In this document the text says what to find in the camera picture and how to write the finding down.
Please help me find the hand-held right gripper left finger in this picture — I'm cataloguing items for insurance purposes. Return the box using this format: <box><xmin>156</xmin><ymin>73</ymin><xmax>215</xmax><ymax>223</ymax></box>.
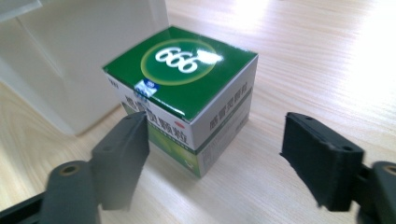
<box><xmin>90</xmin><ymin>111</ymin><xmax>150</xmax><ymax>212</ymax></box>

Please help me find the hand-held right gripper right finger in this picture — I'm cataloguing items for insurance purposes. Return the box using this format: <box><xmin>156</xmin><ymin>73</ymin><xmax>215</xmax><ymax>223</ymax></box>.
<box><xmin>279</xmin><ymin>111</ymin><xmax>366</xmax><ymax>213</ymax></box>

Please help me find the green and white medicine box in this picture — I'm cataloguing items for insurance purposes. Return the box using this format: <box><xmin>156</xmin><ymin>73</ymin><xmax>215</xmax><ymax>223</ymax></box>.
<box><xmin>102</xmin><ymin>25</ymin><xmax>259</xmax><ymax>179</ymax></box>

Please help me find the white storage box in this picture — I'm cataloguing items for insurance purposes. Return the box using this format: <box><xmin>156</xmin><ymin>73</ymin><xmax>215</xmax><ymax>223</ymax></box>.
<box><xmin>0</xmin><ymin>0</ymin><xmax>171</xmax><ymax>137</ymax></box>

